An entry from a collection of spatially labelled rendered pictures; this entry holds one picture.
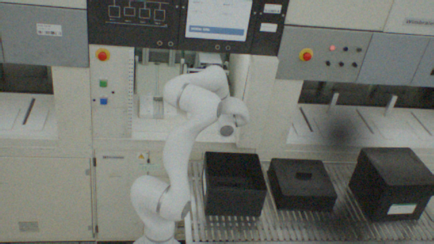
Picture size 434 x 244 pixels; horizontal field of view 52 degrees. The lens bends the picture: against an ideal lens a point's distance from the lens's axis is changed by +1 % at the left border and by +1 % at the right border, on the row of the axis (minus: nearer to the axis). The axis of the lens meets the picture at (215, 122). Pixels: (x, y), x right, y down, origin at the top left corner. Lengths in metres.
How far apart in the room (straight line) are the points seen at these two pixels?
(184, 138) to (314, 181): 0.96
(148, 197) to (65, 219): 1.23
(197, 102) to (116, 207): 1.33
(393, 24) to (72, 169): 1.80
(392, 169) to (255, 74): 0.81
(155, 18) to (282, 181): 1.00
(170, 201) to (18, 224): 1.44
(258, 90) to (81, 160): 1.01
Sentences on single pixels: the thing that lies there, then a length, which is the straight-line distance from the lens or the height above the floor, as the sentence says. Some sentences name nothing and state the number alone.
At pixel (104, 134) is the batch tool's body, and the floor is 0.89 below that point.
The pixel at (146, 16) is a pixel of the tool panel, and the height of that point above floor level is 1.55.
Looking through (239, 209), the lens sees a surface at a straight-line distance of 2.12.
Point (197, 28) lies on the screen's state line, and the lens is 2.05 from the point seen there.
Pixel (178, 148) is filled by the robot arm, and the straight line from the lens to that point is 1.55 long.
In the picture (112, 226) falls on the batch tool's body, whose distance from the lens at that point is 2.82.
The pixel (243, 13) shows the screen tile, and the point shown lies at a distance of 2.05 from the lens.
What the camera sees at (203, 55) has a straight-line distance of 2.47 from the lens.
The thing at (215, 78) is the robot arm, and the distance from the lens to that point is 1.62.
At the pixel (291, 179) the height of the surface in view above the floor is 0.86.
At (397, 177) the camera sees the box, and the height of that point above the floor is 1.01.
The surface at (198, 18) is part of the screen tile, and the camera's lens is 2.03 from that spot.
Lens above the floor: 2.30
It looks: 34 degrees down
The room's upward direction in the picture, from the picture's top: 9 degrees clockwise
